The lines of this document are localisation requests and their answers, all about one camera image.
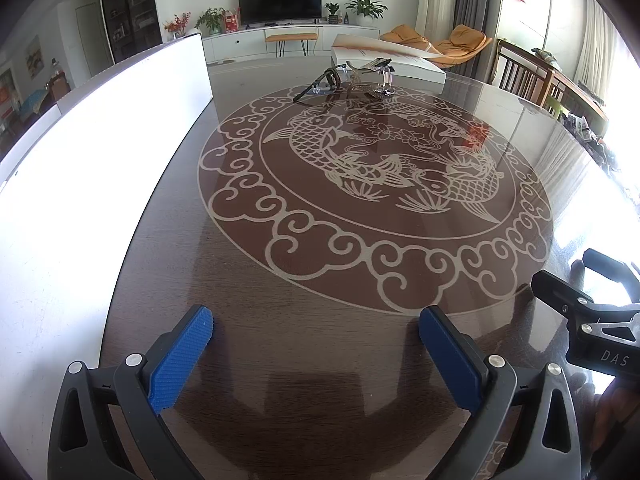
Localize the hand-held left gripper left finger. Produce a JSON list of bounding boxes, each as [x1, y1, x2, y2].
[[47, 304, 215, 480]]

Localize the dark wooden dining chair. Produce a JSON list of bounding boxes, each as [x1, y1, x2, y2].
[[47, 70, 71, 106]]

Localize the person's right hand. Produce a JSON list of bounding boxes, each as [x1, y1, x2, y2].
[[595, 375, 640, 461]]

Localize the black strapped glasses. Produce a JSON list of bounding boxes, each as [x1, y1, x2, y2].
[[295, 66, 346, 104]]

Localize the clear crystal ornament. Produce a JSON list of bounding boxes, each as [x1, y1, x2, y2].
[[345, 57, 397, 98]]

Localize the white television cabinet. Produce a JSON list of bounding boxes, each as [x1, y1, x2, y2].
[[202, 22, 383, 63]]

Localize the black flat television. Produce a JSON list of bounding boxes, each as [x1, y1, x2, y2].
[[237, 0, 322, 27]]

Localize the white patterned curtain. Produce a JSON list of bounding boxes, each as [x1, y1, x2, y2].
[[416, 0, 458, 43]]

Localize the white door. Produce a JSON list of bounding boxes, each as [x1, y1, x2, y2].
[[75, 2, 98, 78]]

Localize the large leafy potted plant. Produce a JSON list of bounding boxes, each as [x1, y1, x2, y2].
[[345, 0, 388, 23]]

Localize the framed wall picture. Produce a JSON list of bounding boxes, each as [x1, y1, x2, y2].
[[26, 35, 42, 78]]

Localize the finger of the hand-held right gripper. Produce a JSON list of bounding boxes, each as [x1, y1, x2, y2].
[[531, 270, 601, 319], [582, 247, 640, 304]]

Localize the dining table with blue cloth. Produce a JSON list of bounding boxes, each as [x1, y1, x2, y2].
[[17, 89, 51, 116]]

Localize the large white cardboard box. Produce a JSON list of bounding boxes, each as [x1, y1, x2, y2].
[[0, 32, 216, 480]]

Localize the red flower bouquet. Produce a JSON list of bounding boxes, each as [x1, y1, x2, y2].
[[164, 12, 192, 41]]

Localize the flat white box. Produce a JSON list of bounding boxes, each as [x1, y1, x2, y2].
[[331, 33, 447, 86]]

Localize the black glass display cabinet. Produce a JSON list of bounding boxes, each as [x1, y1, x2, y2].
[[98, 0, 163, 65]]

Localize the orange lounge chair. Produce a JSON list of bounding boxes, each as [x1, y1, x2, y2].
[[380, 24, 493, 68]]

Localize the wooden sideboard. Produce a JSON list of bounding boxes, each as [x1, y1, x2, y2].
[[530, 47, 640, 171]]

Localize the brown wooden slatted chair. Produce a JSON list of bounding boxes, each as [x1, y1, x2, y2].
[[492, 40, 556, 106]]

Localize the wooden bench with metal legs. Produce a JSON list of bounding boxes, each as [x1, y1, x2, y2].
[[264, 32, 319, 58]]

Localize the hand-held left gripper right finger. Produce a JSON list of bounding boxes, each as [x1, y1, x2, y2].
[[418, 305, 583, 480]]

